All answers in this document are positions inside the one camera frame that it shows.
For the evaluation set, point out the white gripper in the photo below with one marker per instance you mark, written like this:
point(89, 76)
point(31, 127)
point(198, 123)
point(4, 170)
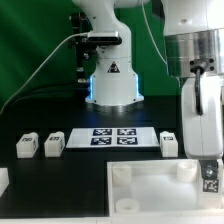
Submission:
point(203, 134)

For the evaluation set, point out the white square tabletop part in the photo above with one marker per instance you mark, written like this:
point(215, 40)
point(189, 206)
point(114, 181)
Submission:
point(155, 187)

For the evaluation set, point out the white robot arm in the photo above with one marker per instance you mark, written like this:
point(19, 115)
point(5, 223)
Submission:
point(194, 42)

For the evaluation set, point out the white marker sheet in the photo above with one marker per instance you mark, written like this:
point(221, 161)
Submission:
point(112, 137)

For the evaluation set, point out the white left obstacle block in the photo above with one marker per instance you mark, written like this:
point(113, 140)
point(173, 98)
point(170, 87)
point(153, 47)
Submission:
point(4, 180)

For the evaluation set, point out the black mounted camera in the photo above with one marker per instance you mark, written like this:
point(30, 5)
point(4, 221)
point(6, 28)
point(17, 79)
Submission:
point(102, 38)

